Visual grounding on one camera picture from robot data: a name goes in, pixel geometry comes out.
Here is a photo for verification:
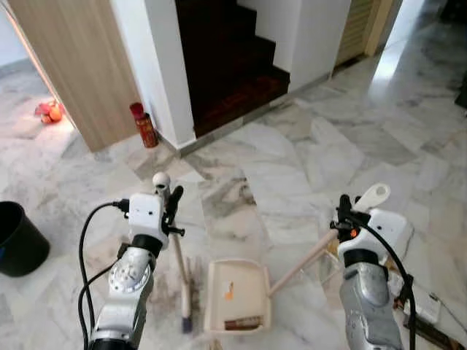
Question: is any small orange red object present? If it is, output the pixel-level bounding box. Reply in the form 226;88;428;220
34;100;65;125

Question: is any tall black bag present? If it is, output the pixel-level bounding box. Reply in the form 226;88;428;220
454;73;467;110

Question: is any dark brown wrapper bar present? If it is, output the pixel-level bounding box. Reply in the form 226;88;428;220
420;321;467;350

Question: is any cream handled broom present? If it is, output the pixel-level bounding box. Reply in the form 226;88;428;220
152;172;196;335

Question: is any dark wooden staircase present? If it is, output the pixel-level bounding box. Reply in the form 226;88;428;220
174;0;291;138

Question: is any light wood door panel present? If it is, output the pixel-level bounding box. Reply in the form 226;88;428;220
6;0;141;152

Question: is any light wooden slatted door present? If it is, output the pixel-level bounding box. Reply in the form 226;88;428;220
336;0;402;71

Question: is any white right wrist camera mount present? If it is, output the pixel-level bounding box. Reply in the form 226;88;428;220
354;208;414;267

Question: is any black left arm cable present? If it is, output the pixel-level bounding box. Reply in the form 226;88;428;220
77;201;132;350

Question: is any cream long handled dustpan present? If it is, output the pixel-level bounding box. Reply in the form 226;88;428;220
203;182;391;336

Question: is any white plastic packet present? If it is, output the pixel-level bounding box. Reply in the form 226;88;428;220
409;292;444;326

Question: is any black bucket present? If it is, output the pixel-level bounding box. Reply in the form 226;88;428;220
0;201;52;278

